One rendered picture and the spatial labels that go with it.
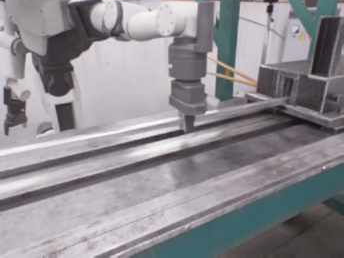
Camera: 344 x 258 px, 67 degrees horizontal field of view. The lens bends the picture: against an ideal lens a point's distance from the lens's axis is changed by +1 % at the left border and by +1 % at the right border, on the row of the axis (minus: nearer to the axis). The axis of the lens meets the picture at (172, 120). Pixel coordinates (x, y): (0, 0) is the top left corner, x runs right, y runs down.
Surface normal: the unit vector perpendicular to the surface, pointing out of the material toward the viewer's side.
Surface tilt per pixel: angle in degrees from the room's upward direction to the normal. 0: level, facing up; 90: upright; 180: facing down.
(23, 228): 0
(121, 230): 0
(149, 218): 0
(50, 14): 106
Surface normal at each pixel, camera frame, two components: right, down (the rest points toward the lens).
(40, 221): 0.00, -0.93
